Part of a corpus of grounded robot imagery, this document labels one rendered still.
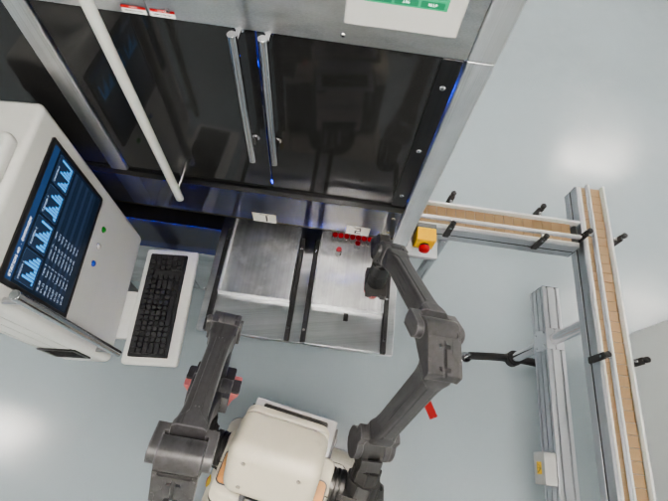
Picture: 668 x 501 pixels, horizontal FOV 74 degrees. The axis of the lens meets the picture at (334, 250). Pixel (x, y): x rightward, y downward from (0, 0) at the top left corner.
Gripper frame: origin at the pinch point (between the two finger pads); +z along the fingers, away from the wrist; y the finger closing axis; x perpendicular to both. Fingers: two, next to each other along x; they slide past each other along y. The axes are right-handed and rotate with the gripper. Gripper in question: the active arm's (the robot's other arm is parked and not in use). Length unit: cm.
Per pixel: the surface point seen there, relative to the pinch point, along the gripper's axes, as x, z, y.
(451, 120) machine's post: -9, -61, 14
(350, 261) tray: 7.0, 13.8, 23.0
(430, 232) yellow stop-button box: -20.2, -2.6, 28.7
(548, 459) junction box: -81, 59, -29
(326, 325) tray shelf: 13.3, 19.4, -2.2
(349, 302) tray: 5.9, 17.2, 7.0
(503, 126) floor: -99, 67, 198
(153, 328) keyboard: 75, 26, -8
